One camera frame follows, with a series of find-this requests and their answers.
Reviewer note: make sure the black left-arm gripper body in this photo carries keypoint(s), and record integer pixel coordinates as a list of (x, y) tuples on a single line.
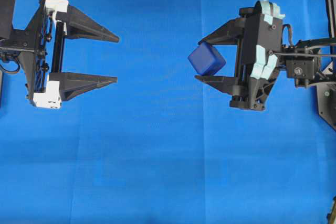
[(41, 92)]

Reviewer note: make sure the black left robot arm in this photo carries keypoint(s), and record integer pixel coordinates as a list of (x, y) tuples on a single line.
[(14, 41)]

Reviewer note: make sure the blue block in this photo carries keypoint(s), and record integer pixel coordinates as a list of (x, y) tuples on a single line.
[(206, 60)]

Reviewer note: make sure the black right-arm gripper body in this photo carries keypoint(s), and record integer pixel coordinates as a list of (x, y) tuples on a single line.
[(261, 40)]

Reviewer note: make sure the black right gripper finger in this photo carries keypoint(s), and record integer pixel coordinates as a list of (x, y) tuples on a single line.
[(230, 33), (229, 85)]

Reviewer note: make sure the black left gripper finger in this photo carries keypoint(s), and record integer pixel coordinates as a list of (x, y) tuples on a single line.
[(79, 25), (73, 84)]

